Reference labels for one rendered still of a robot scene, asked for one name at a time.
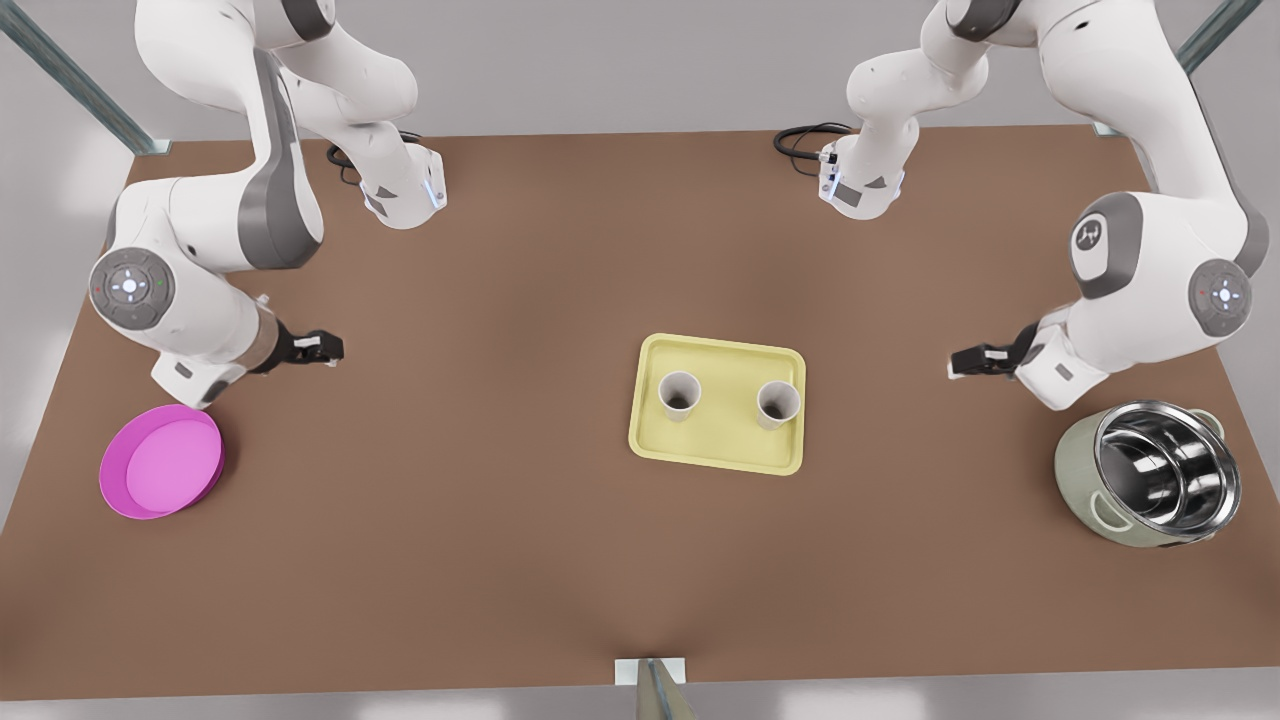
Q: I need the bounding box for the pink round plate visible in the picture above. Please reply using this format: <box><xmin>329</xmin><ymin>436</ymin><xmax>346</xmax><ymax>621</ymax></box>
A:
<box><xmin>98</xmin><ymin>404</ymin><xmax>226</xmax><ymax>521</ymax></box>

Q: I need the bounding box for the pale green steel pot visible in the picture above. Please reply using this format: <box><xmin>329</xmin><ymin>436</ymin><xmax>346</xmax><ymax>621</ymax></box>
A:
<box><xmin>1054</xmin><ymin>400</ymin><xmax>1242</xmax><ymax>549</ymax></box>

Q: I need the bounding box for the yellow rectangular tray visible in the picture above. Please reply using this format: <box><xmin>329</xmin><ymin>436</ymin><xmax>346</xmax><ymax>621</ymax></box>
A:
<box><xmin>628</xmin><ymin>333</ymin><xmax>807</xmax><ymax>477</ymax></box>

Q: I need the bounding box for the black cable loop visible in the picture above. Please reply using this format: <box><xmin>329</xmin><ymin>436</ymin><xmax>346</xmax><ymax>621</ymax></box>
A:
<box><xmin>773</xmin><ymin>122</ymin><xmax>857</xmax><ymax>164</ymax></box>
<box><xmin>327</xmin><ymin>130</ymin><xmax>425</xmax><ymax>187</ymax></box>

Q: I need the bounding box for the white IKEA cup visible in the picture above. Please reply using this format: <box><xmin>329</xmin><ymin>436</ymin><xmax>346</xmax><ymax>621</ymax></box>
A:
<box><xmin>658</xmin><ymin>371</ymin><xmax>702</xmax><ymax>423</ymax></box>
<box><xmin>756</xmin><ymin>381</ymin><xmax>802</xmax><ymax>432</ymax></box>

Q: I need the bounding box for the silver frame post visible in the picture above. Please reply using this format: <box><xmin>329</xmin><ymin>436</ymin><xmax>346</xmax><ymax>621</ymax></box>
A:
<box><xmin>1092</xmin><ymin>0</ymin><xmax>1263</xmax><ymax>138</ymax></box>
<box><xmin>612</xmin><ymin>657</ymin><xmax>695</xmax><ymax>720</ymax></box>
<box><xmin>0</xmin><ymin>0</ymin><xmax>173</xmax><ymax>157</ymax></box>

